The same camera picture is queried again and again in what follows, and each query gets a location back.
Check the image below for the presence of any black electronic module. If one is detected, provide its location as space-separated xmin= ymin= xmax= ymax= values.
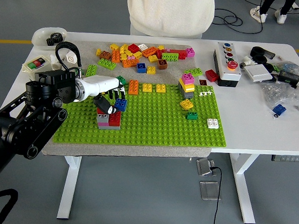
xmin=278 ymin=70 xmax=299 ymax=89

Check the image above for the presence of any metal floor socket plate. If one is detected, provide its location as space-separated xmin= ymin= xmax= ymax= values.
xmin=195 ymin=157 xmax=216 ymax=177
xmin=198 ymin=180 xmax=222 ymax=202

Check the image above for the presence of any white table leg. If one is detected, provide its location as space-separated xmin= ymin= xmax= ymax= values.
xmin=225 ymin=153 xmax=260 ymax=224
xmin=56 ymin=155 xmax=83 ymax=220

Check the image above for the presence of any grey rectangular toy brick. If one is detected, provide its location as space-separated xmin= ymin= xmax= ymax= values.
xmin=177 ymin=82 xmax=195 ymax=100

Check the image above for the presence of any grey table control panel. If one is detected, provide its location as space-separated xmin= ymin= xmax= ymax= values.
xmin=271 ymin=154 xmax=299 ymax=163

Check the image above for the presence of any white pipe fitting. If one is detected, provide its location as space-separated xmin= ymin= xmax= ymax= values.
xmin=49 ymin=53 xmax=66 ymax=71
xmin=238 ymin=55 xmax=257 ymax=71

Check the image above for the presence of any green studded baseplate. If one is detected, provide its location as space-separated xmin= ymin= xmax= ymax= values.
xmin=52 ymin=76 xmax=230 ymax=154

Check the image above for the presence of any yellow rectangular toy brick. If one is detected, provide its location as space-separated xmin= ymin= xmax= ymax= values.
xmin=178 ymin=78 xmax=196 ymax=93

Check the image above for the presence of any clear bag of blue parts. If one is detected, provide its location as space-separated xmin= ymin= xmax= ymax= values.
xmin=277 ymin=60 xmax=299 ymax=75

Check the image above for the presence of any white wall switch plate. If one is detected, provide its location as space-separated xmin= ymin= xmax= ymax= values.
xmin=243 ymin=63 xmax=274 ymax=85

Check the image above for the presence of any grey-brown table mat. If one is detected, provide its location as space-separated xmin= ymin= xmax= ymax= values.
xmin=39 ymin=36 xmax=219 ymax=166

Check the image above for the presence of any dark green long toy brick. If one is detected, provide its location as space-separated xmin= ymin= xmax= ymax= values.
xmin=115 ymin=75 xmax=128 ymax=86

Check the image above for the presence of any grey long toy brick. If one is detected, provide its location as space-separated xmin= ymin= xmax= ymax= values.
xmin=97 ymin=124 xmax=121 ymax=132

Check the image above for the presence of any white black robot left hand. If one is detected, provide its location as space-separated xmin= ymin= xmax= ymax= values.
xmin=80 ymin=74 xmax=129 ymax=116

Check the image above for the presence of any black power cord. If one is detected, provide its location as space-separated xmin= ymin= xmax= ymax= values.
xmin=207 ymin=166 xmax=223 ymax=224

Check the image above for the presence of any grey square toy brick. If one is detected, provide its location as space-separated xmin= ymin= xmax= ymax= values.
xmin=96 ymin=113 xmax=110 ymax=124

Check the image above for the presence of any black strap roll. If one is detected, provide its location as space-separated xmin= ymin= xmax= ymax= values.
xmin=250 ymin=46 xmax=268 ymax=58
xmin=252 ymin=55 xmax=268 ymax=65

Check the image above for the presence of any white plastic bowl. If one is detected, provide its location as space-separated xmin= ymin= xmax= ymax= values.
xmin=30 ymin=26 xmax=68 ymax=52

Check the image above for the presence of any orange long toy brick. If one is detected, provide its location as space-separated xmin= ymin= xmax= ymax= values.
xmin=121 ymin=57 xmax=140 ymax=69
xmin=110 ymin=49 xmax=122 ymax=63
xmin=141 ymin=46 xmax=160 ymax=59
xmin=128 ymin=79 xmax=140 ymax=96

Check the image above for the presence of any person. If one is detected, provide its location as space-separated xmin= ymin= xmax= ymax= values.
xmin=248 ymin=0 xmax=296 ymax=26
xmin=125 ymin=0 xmax=216 ymax=41

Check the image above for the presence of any grey button control box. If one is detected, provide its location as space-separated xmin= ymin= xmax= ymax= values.
xmin=211 ymin=41 xmax=245 ymax=88

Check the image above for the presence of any white plastic cube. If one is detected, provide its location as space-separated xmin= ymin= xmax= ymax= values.
xmin=65 ymin=50 xmax=80 ymax=64

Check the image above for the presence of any black coiled floor cable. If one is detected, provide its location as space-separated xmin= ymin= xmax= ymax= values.
xmin=212 ymin=0 xmax=266 ymax=35

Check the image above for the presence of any red long toy brick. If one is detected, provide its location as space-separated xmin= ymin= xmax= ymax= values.
xmin=108 ymin=110 xmax=122 ymax=128
xmin=167 ymin=49 xmax=188 ymax=60

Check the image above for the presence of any white green-red switch box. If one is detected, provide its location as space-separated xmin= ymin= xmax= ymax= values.
xmin=21 ymin=54 xmax=56 ymax=82

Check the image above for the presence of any clear bag of screws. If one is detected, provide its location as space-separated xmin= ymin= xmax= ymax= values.
xmin=258 ymin=80 xmax=298 ymax=111

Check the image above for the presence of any lime long toy brick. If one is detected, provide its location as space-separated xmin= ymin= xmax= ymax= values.
xmin=97 ymin=58 xmax=118 ymax=71
xmin=161 ymin=52 xmax=179 ymax=63
xmin=184 ymin=66 xmax=203 ymax=78

